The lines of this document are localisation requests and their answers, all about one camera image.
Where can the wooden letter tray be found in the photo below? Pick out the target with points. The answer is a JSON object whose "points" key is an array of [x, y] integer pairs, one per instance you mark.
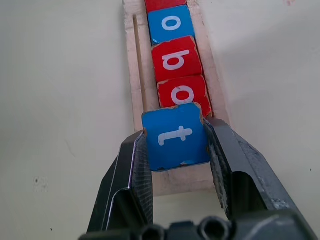
{"points": [[136, 82]]}

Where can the red letter tile o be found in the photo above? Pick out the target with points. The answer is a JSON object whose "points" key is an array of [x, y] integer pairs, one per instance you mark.
{"points": [[175, 92]]}

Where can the blue letter tile t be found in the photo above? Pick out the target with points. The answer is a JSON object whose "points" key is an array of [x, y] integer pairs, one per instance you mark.
{"points": [[175, 140]]}

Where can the red letter tile r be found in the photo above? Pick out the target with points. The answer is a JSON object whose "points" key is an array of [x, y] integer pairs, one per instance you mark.
{"points": [[165, 5]]}

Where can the blue letter tile o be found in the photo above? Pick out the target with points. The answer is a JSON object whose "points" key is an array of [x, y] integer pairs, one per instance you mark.
{"points": [[172, 25]]}

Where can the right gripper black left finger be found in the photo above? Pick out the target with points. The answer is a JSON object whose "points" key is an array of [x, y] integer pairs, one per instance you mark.
{"points": [[125, 190]]}

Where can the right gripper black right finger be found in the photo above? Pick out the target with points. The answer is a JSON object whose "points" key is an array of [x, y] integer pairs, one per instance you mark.
{"points": [[240, 162]]}

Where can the red letter tile b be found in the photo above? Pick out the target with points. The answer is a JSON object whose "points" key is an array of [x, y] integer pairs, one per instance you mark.
{"points": [[177, 60]]}

